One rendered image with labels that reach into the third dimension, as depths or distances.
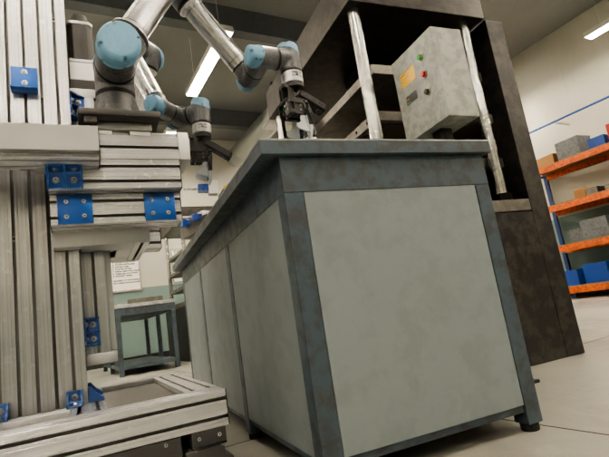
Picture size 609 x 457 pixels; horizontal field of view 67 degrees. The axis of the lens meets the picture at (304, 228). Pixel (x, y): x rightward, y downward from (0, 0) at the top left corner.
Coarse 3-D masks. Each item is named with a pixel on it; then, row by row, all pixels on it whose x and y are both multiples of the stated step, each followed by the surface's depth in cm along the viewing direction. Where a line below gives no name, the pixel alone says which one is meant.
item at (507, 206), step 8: (496, 200) 224; (504, 200) 226; (512, 200) 228; (520, 200) 230; (528, 200) 232; (496, 208) 223; (504, 208) 225; (512, 208) 227; (520, 208) 229; (528, 208) 231
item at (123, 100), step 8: (104, 88) 138; (112, 88) 138; (120, 88) 139; (96, 96) 140; (104, 96) 137; (112, 96) 137; (120, 96) 138; (128, 96) 140; (96, 104) 138; (104, 104) 136; (112, 104) 136; (120, 104) 136; (128, 104) 138; (136, 104) 142
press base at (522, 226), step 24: (504, 216) 224; (528, 216) 229; (504, 240) 220; (528, 240) 226; (528, 264) 222; (528, 288) 219; (528, 312) 216; (552, 312) 221; (528, 336) 212; (552, 336) 217; (552, 360) 214
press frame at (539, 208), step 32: (480, 32) 254; (480, 64) 256; (512, 96) 245; (512, 128) 239; (512, 160) 240; (512, 192) 242; (544, 192) 237; (544, 224) 232; (544, 256) 227; (576, 320) 226; (576, 352) 221
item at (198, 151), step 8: (192, 136) 183; (200, 136) 183; (208, 136) 184; (192, 144) 184; (200, 144) 183; (192, 152) 181; (200, 152) 181; (208, 152) 182; (192, 160) 180; (200, 160) 180
